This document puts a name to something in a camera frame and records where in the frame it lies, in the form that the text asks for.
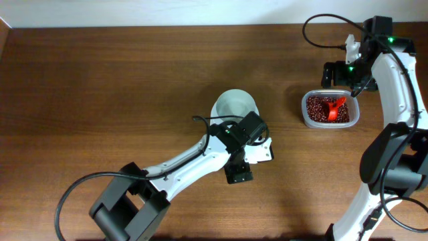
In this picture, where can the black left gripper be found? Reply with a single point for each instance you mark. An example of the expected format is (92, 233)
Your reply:
(238, 172)

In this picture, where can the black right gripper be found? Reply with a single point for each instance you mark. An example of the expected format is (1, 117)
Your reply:
(328, 74)

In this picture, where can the red plastic scoop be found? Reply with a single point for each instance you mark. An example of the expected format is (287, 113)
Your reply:
(335, 109)

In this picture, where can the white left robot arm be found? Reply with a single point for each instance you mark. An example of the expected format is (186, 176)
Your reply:
(134, 203)

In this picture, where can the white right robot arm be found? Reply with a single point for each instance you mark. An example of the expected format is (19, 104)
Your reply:
(395, 163)

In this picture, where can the grey round bowl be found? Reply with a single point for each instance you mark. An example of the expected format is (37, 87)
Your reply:
(236, 94)

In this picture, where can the clear plastic food container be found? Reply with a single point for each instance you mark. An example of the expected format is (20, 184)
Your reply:
(352, 104)

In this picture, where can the red adzuki beans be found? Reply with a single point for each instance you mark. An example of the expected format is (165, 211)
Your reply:
(316, 111)

